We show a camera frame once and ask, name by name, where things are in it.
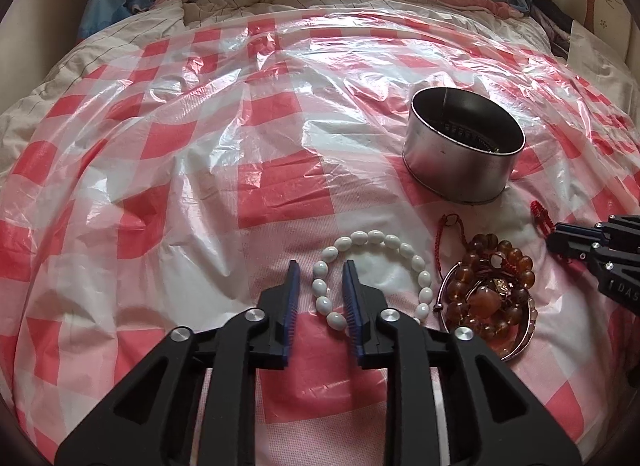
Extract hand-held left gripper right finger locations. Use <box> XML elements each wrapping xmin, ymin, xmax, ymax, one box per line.
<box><xmin>341</xmin><ymin>260</ymin><xmax>584</xmax><ymax>466</ymax></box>

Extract pink cloth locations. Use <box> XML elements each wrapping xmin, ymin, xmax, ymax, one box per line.
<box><xmin>434</xmin><ymin>0</ymin><xmax>527</xmax><ymax>20</ymax></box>

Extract white bead bracelet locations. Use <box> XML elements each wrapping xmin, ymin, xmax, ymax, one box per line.
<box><xmin>311</xmin><ymin>231</ymin><xmax>434</xmax><ymax>331</ymax></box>

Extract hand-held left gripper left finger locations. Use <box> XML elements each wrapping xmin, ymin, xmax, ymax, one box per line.
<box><xmin>55</xmin><ymin>260</ymin><xmax>301</xmax><ymax>466</ymax></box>

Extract round metal tin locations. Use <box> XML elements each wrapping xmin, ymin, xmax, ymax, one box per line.
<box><xmin>402</xmin><ymin>86</ymin><xmax>526</xmax><ymax>205</ymax></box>

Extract red white checked plastic sheet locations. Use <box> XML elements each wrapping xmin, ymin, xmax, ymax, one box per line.
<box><xmin>0</xmin><ymin>8</ymin><xmax>640</xmax><ymax>466</ymax></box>

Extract silver bangle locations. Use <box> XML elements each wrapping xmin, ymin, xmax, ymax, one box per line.
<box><xmin>436</xmin><ymin>262</ymin><xmax>540</xmax><ymax>363</ymax></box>

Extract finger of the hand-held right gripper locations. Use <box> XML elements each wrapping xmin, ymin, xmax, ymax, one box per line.
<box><xmin>545</xmin><ymin>232</ymin><xmax>601</xmax><ymax>265</ymax></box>
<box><xmin>552</xmin><ymin>214</ymin><xmax>640</xmax><ymax>249</ymax></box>

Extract red cord bracelet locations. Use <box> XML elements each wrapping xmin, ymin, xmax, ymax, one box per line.
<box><xmin>435</xmin><ymin>213</ymin><xmax>471</xmax><ymax>281</ymax></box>
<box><xmin>530</xmin><ymin>200</ymin><xmax>554</xmax><ymax>233</ymax></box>

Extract beige cushion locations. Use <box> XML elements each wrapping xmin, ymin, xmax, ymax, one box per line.
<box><xmin>566</xmin><ymin>20</ymin><xmax>632</xmax><ymax>67</ymax></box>

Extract brown amber bead bracelet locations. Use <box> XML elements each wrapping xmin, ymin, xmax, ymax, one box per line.
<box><xmin>445</xmin><ymin>233</ymin><xmax>539</xmax><ymax>353</ymax></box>

